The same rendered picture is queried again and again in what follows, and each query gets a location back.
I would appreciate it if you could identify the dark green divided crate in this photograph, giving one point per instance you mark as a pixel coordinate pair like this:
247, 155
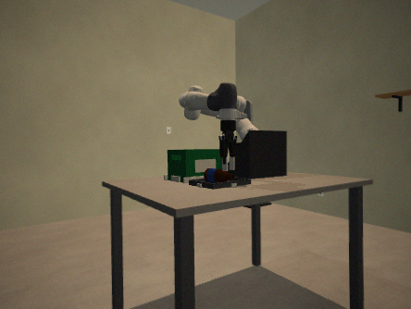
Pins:
192, 162

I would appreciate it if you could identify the brown bottle with blue label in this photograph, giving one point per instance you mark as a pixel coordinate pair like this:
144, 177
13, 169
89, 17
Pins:
216, 175

